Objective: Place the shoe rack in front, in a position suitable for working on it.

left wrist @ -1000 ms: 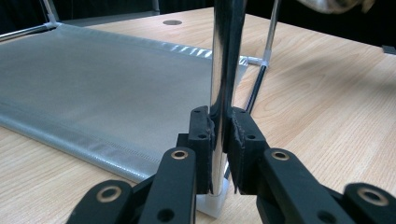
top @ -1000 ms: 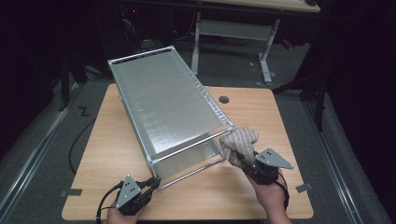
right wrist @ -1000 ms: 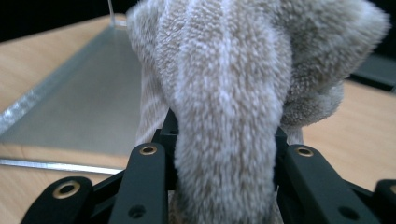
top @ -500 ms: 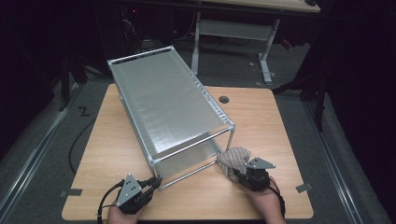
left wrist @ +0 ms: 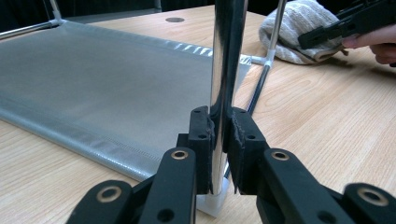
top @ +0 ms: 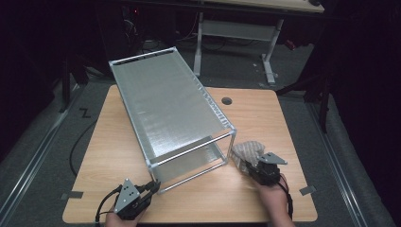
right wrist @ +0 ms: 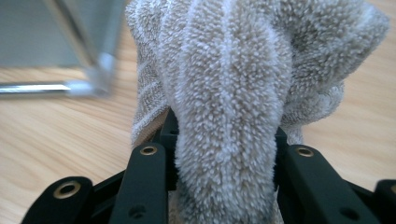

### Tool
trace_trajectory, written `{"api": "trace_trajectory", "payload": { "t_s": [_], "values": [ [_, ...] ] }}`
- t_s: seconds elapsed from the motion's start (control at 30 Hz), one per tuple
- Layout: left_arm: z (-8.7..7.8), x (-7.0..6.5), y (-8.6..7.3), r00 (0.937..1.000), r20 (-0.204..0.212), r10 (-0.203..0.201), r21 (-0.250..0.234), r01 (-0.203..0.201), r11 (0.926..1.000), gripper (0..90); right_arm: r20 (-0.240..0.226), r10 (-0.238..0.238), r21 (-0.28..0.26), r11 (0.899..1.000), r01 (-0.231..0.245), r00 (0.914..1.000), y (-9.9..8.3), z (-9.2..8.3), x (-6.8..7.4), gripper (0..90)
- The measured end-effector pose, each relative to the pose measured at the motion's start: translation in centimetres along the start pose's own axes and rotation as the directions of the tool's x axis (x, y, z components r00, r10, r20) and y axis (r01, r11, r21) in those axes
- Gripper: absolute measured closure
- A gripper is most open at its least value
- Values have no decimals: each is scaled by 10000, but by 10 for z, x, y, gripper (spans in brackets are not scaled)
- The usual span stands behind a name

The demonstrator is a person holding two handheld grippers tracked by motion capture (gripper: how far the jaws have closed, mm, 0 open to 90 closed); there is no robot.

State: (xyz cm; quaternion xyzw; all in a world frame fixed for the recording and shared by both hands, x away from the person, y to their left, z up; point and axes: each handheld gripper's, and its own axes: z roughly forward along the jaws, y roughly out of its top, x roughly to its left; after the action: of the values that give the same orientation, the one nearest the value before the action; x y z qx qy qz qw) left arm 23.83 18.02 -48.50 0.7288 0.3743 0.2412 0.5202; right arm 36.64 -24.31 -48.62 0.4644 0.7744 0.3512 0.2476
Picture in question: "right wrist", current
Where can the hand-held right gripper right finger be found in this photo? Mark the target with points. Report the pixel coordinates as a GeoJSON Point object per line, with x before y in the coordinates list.
{"type": "Point", "coordinates": [311, 186]}

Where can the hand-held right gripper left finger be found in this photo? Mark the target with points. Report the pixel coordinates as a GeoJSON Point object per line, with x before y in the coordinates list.
{"type": "Point", "coordinates": [140, 186]}

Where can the beige striped towel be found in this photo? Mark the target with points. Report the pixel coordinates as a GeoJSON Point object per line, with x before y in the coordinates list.
{"type": "Point", "coordinates": [233, 93]}

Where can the two-tier metal fabric rack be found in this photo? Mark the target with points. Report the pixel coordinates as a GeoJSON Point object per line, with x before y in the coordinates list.
{"type": "Point", "coordinates": [37, 31]}

